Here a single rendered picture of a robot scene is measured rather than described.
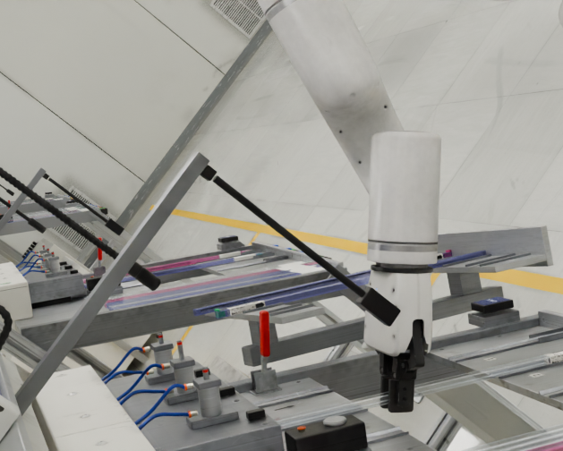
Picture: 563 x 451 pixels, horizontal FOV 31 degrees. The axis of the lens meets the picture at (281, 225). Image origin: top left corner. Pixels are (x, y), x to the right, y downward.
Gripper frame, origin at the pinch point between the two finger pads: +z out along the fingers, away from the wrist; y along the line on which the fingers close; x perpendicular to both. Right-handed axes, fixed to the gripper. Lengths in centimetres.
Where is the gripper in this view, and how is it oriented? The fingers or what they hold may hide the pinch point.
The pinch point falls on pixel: (396, 393)
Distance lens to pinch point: 124.5
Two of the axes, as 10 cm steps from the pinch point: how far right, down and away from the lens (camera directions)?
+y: 3.2, 0.5, -9.5
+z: -0.3, 10.0, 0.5
